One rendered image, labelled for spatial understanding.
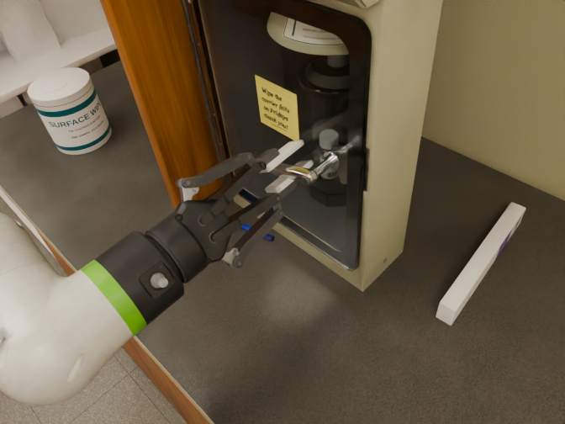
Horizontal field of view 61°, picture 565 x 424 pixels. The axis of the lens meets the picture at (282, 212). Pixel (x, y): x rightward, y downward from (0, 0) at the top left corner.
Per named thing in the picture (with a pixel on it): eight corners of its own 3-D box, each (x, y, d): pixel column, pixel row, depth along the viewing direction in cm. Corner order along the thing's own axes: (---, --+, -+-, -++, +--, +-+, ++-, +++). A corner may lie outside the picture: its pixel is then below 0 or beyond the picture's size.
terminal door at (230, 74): (230, 185, 90) (181, -41, 62) (358, 272, 74) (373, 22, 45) (227, 188, 90) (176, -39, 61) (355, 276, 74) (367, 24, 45)
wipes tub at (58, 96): (95, 115, 120) (71, 60, 109) (123, 135, 113) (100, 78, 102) (46, 140, 114) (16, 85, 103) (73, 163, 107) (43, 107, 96)
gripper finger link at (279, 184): (276, 188, 61) (278, 193, 62) (312, 159, 64) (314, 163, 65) (264, 188, 64) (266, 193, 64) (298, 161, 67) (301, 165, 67)
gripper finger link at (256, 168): (193, 226, 59) (187, 218, 58) (252, 167, 63) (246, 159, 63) (207, 228, 56) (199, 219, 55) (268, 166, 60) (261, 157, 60)
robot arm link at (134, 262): (84, 255, 55) (129, 315, 58) (109, 267, 46) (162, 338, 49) (128, 224, 58) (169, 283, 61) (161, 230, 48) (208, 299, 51)
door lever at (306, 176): (293, 158, 68) (287, 142, 67) (343, 169, 61) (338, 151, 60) (266, 178, 66) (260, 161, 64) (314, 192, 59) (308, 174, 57)
